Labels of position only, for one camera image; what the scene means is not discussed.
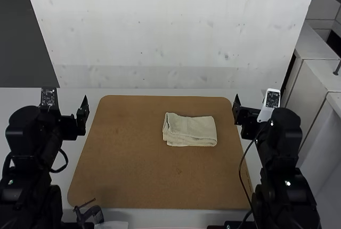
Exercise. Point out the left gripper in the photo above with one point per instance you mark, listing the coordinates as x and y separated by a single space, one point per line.
72 127

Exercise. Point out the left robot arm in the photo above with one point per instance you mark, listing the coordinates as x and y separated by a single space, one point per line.
26 133

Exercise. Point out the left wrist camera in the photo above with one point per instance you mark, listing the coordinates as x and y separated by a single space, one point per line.
48 98

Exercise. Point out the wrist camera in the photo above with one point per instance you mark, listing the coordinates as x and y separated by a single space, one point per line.
48 98
270 101

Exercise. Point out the pale towel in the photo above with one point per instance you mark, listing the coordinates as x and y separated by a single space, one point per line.
189 130

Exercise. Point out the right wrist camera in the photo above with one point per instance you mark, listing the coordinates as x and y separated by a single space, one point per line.
270 101

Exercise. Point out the white cabinet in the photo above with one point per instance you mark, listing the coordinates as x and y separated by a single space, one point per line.
314 85

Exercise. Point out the black clamp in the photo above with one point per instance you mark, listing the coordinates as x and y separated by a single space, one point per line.
90 211

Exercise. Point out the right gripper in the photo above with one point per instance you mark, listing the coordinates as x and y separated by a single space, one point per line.
247 122

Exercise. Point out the cork mat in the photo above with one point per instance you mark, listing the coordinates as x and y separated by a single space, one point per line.
133 159

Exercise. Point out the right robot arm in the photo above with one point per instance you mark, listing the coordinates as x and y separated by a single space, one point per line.
285 133

